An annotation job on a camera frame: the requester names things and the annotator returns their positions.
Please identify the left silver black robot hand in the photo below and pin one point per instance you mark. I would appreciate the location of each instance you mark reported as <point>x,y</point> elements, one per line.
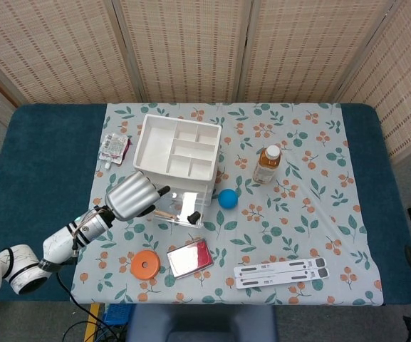
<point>130,196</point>

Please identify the clear plastic drawer with items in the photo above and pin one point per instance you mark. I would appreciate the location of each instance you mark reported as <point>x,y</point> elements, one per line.
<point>183,204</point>

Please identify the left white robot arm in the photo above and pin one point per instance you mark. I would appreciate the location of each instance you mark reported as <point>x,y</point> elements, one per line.
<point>59,242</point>

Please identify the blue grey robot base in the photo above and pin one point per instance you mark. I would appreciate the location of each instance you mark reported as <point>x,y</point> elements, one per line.
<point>201,322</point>

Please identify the white drawer organizer box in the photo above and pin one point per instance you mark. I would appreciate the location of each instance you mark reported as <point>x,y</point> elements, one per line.
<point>155,146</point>

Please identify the wooden stick with red mark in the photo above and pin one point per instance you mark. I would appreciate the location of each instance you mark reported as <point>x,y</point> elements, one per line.
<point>164,214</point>

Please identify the crumpled foil snack packet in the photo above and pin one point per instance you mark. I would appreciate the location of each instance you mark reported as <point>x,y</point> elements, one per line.
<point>112,147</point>

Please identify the small black stopper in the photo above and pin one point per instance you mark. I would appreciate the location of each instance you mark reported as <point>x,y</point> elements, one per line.
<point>193,217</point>

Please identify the orange disc with hole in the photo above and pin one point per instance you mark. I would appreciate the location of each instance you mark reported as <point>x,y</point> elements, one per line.
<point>151,269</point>

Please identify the red ink pad metal case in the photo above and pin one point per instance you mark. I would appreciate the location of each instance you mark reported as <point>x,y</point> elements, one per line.
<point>187,260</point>

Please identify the teal table cover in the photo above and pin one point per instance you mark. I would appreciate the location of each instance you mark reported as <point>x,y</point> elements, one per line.
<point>48,160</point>

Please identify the blue rubber ball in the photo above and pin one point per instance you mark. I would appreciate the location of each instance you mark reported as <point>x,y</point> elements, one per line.
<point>228,198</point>

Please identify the blue plastic basket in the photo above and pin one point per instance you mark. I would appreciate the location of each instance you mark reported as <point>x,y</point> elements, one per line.
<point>118,315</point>

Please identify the amber tea bottle white cap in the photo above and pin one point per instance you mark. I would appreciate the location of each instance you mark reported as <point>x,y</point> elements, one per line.
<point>265,167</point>

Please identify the white folding laptop stand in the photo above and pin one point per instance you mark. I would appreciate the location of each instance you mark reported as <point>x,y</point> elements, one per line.
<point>280,274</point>

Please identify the floral leaf print tablecloth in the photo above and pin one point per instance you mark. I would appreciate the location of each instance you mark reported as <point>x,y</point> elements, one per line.
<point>280,228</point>

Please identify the bamboo folding screen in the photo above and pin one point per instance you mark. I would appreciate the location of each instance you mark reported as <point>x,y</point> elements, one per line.
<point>191,46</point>

